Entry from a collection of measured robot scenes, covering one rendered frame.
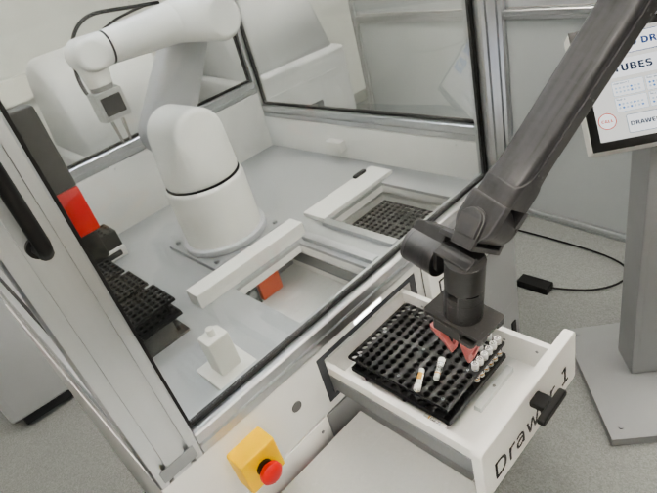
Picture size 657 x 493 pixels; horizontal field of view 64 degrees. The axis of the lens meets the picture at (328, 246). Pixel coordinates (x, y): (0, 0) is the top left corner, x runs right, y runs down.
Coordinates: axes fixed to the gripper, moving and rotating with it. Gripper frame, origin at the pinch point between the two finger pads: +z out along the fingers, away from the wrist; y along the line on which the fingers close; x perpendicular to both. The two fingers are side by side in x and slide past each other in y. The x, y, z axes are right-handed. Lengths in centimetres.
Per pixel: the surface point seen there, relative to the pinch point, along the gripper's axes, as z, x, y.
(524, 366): 12.7, -12.9, -4.4
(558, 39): 16, -171, 75
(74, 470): 118, 66, 135
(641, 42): -16, -93, 16
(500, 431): 2.6, 6.7, -11.3
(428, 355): 8.6, -1.3, 8.0
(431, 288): 12.5, -18.4, 20.9
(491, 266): 25, -44, 22
